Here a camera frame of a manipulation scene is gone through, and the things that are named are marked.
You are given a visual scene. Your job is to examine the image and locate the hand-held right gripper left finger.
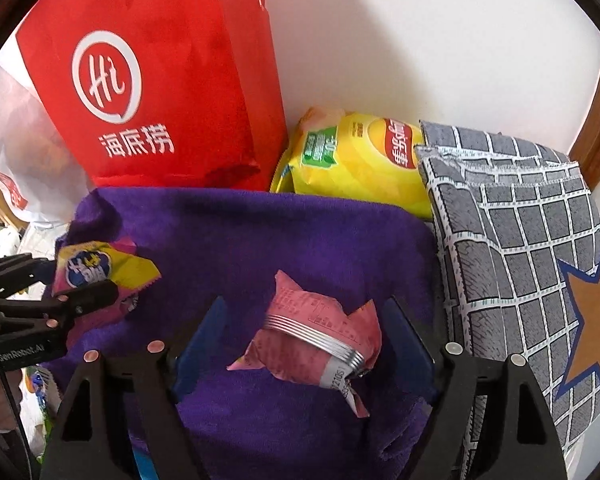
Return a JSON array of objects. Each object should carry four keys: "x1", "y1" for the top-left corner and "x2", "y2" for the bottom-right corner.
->
[{"x1": 40, "y1": 296, "x2": 229, "y2": 480}]

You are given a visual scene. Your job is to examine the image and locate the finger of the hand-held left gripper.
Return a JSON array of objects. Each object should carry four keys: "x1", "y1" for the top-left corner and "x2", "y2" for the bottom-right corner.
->
[
  {"x1": 0, "y1": 255, "x2": 57, "y2": 301},
  {"x1": 0, "y1": 280, "x2": 120, "y2": 333}
]

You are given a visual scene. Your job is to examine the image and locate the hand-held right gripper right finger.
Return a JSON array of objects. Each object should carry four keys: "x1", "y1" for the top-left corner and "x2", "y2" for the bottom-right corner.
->
[{"x1": 382, "y1": 296, "x2": 568, "y2": 480}]

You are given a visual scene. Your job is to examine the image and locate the pink and yellow snack packet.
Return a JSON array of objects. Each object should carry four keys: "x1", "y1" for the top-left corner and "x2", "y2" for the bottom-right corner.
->
[{"x1": 52, "y1": 237, "x2": 162, "y2": 351}]

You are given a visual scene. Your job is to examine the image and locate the pink snack packet red text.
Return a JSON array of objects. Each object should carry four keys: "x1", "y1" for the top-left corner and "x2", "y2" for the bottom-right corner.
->
[{"x1": 227, "y1": 269, "x2": 383, "y2": 418}]

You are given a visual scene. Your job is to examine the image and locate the white plastic bag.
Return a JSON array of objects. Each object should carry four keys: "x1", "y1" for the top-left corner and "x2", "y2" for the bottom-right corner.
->
[{"x1": 0, "y1": 40, "x2": 93, "y2": 226}]

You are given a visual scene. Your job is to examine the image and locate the purple towel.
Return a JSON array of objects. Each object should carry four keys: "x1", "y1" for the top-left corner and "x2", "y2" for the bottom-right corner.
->
[{"x1": 45, "y1": 187, "x2": 453, "y2": 480}]

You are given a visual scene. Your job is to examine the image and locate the yellow chip bag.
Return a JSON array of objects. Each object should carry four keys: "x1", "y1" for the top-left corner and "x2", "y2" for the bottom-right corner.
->
[{"x1": 270, "y1": 106, "x2": 433, "y2": 220}]

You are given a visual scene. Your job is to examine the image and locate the red paper bag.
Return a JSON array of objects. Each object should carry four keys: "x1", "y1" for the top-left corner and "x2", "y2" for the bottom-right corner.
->
[{"x1": 16, "y1": 0, "x2": 287, "y2": 192}]

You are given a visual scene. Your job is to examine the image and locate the brown wooden door frame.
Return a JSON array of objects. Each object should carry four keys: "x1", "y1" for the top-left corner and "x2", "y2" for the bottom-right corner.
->
[{"x1": 570, "y1": 45, "x2": 600, "y2": 191}]

